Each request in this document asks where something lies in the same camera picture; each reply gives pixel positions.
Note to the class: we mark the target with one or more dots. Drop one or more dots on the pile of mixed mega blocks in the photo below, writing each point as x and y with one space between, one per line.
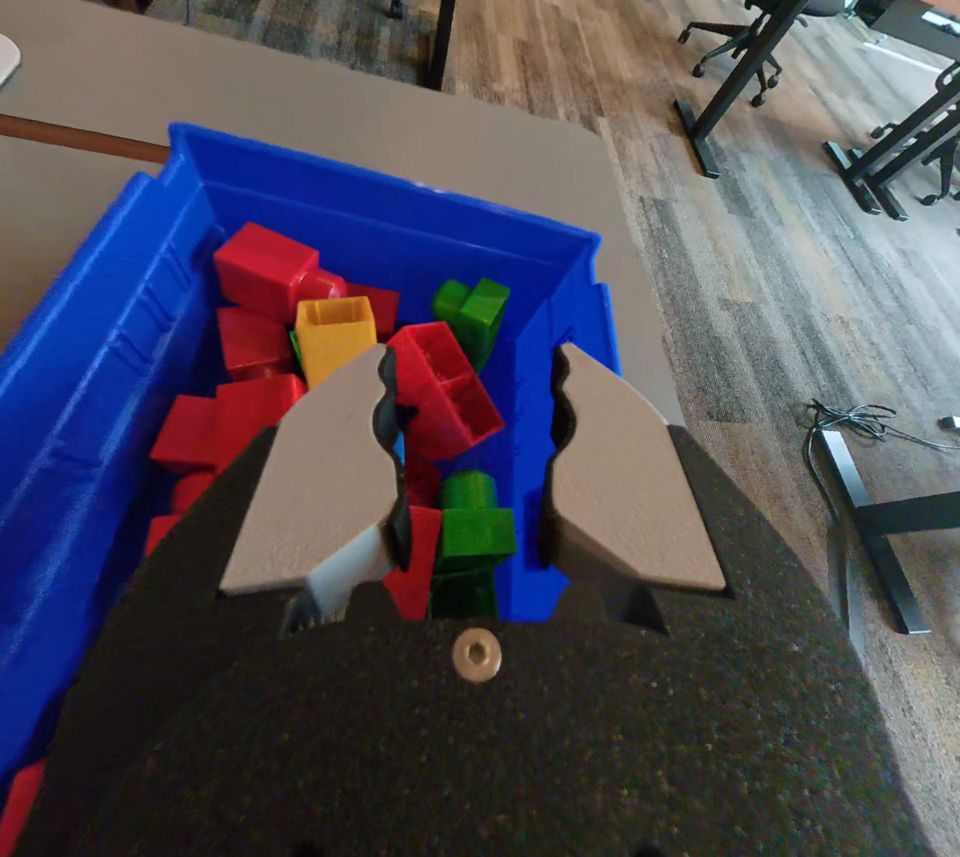
450 392

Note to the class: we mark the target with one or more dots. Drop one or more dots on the blue plastic bin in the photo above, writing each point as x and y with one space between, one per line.
90 392

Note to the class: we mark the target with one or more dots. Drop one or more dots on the black metal desk foot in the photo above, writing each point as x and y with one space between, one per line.
885 512

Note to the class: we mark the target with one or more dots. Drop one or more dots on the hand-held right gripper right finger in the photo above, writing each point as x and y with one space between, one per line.
633 497

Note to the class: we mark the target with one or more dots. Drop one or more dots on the black desk frame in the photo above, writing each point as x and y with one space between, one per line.
750 47

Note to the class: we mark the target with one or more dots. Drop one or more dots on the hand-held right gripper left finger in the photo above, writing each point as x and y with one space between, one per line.
315 497

